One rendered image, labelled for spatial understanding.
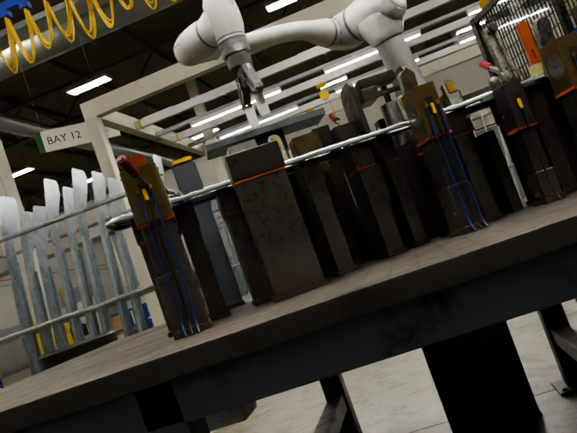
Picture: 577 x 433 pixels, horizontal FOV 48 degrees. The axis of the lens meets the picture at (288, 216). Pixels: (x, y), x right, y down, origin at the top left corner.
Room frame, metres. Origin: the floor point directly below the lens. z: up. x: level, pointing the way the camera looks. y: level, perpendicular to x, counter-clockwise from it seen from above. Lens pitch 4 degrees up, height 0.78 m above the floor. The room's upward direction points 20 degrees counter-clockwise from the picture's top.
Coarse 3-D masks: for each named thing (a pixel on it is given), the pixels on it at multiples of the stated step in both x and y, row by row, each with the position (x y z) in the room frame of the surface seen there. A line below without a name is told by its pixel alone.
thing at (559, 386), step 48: (480, 288) 0.99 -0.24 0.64; (528, 288) 0.98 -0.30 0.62; (576, 288) 0.97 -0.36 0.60; (336, 336) 1.03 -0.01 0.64; (384, 336) 1.02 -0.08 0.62; (432, 336) 1.01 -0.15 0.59; (576, 336) 2.15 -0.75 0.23; (192, 384) 1.08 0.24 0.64; (240, 384) 1.06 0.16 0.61; (288, 384) 1.05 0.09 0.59; (336, 384) 2.51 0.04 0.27; (576, 384) 2.38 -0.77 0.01; (48, 432) 1.12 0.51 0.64; (96, 432) 1.11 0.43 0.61; (144, 432) 1.09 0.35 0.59; (192, 432) 1.09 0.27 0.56; (336, 432) 2.18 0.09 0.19
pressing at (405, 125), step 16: (528, 80) 1.58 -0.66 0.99; (544, 80) 1.73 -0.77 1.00; (480, 96) 1.57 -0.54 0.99; (448, 112) 1.69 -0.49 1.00; (384, 128) 1.55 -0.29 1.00; (400, 128) 1.67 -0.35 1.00; (336, 144) 1.53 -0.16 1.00; (352, 144) 1.65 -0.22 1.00; (288, 160) 1.52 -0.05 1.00; (304, 160) 1.61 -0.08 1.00; (320, 160) 1.71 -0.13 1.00; (192, 192) 1.48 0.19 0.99; (208, 192) 1.59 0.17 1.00; (112, 224) 1.54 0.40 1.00; (128, 224) 1.64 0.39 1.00
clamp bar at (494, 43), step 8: (496, 24) 1.84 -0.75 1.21; (488, 32) 1.86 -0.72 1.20; (496, 32) 1.86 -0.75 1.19; (488, 40) 1.85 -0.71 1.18; (496, 40) 1.86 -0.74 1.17; (488, 48) 1.87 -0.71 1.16; (496, 48) 1.86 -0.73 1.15; (504, 48) 1.85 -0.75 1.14; (496, 56) 1.85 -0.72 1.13; (504, 56) 1.86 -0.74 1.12; (496, 64) 1.86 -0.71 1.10; (504, 64) 1.85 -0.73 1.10; (512, 64) 1.84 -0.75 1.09; (504, 72) 1.84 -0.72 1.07; (512, 72) 1.85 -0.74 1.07
